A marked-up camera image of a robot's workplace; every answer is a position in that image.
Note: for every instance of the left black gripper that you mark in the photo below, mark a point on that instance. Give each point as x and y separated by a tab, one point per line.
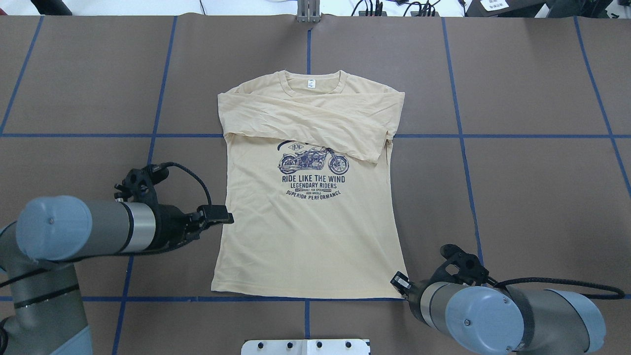
170	227

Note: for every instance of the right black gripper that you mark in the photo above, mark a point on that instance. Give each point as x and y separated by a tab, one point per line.
413	291

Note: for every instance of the cream long-sleeve graphic shirt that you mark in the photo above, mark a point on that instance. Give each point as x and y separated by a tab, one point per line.
309	186

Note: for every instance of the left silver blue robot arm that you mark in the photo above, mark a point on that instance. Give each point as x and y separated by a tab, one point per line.
40	249

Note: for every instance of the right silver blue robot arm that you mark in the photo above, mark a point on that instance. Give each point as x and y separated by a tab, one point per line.
463	302

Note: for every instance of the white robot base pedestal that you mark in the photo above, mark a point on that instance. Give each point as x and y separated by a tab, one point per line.
307	347

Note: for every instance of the aluminium frame post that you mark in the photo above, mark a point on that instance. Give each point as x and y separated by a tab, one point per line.
308	11

